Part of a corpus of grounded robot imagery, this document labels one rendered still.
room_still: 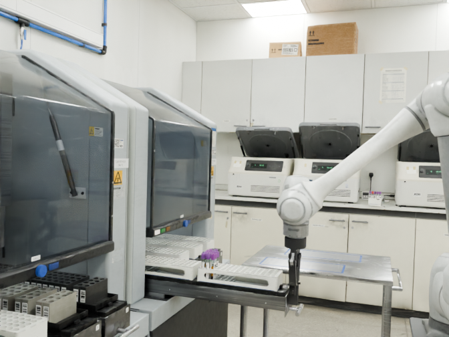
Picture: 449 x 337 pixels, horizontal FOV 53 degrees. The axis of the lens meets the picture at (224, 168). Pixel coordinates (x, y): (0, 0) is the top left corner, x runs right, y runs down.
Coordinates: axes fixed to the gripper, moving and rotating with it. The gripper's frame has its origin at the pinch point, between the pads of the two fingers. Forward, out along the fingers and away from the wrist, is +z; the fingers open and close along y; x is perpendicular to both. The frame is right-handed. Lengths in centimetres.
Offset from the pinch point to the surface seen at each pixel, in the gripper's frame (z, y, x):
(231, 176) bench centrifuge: -28, -230, -100
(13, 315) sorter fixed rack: -6, 67, -59
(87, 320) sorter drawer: -2, 53, -47
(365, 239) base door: 18, -229, 17
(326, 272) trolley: -2.1, -26.8, 8.1
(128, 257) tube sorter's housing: -12, 19, -55
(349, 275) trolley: -2.1, -26.6, 16.8
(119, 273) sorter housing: -7, 26, -54
